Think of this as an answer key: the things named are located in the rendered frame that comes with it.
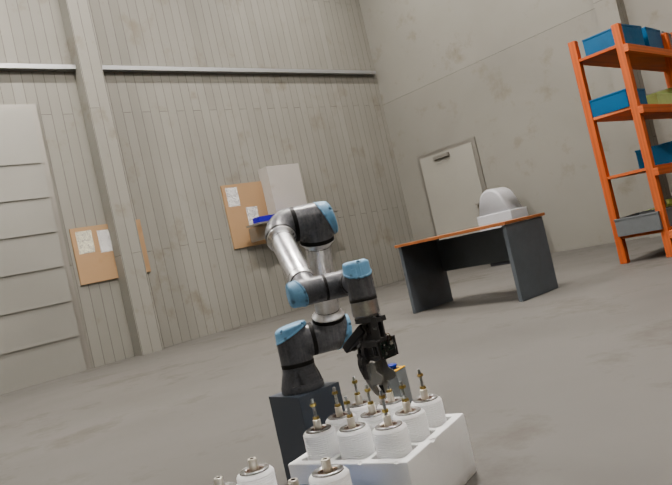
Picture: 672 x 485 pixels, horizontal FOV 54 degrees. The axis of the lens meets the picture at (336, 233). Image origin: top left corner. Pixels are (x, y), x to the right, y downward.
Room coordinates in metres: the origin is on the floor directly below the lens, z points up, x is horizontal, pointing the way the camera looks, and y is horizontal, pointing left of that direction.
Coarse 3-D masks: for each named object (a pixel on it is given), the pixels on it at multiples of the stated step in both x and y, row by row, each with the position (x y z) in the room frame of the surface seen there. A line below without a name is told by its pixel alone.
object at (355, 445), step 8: (344, 432) 1.83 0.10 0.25; (352, 432) 1.82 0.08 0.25; (360, 432) 1.82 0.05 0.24; (368, 432) 1.84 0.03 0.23; (344, 440) 1.82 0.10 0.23; (352, 440) 1.81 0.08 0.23; (360, 440) 1.82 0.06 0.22; (368, 440) 1.83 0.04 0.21; (344, 448) 1.83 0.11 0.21; (352, 448) 1.81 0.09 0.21; (360, 448) 1.81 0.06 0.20; (368, 448) 1.82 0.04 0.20; (344, 456) 1.83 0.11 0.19; (352, 456) 1.82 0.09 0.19; (360, 456) 1.81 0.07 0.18
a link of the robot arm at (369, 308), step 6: (372, 300) 1.75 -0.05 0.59; (354, 306) 1.76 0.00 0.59; (360, 306) 1.75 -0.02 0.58; (366, 306) 1.75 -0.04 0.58; (372, 306) 1.75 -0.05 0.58; (378, 306) 1.77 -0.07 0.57; (354, 312) 1.76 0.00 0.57; (360, 312) 1.75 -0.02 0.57; (366, 312) 1.75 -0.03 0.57; (372, 312) 1.75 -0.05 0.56; (378, 312) 1.77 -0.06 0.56; (360, 318) 1.76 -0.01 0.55
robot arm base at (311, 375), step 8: (312, 360) 2.29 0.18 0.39; (288, 368) 2.26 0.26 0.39; (296, 368) 2.26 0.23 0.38; (304, 368) 2.26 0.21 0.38; (312, 368) 2.28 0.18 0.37; (288, 376) 2.26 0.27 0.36; (296, 376) 2.26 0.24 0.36; (304, 376) 2.25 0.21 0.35; (312, 376) 2.26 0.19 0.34; (320, 376) 2.32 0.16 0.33; (288, 384) 2.26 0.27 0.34; (296, 384) 2.25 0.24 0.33; (304, 384) 2.24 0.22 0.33; (312, 384) 2.25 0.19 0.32; (320, 384) 2.28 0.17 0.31; (288, 392) 2.25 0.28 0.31; (296, 392) 2.24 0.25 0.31; (304, 392) 2.24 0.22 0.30
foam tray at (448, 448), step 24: (432, 432) 1.92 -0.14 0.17; (456, 432) 1.95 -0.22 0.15; (336, 456) 1.87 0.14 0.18; (408, 456) 1.73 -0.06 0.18; (432, 456) 1.81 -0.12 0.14; (456, 456) 1.92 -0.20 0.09; (360, 480) 1.77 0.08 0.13; (384, 480) 1.73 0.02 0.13; (408, 480) 1.69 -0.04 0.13; (432, 480) 1.78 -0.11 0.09; (456, 480) 1.89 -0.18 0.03
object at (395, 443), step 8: (376, 432) 1.77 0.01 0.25; (384, 432) 1.75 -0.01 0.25; (392, 432) 1.75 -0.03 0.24; (400, 432) 1.76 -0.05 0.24; (376, 440) 1.77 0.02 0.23; (384, 440) 1.75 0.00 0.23; (392, 440) 1.75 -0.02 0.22; (400, 440) 1.75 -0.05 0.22; (408, 440) 1.77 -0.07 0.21; (376, 448) 1.78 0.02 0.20; (384, 448) 1.76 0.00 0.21; (392, 448) 1.75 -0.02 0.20; (400, 448) 1.75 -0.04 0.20; (408, 448) 1.77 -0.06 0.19; (384, 456) 1.76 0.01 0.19; (392, 456) 1.75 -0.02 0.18; (400, 456) 1.75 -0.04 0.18
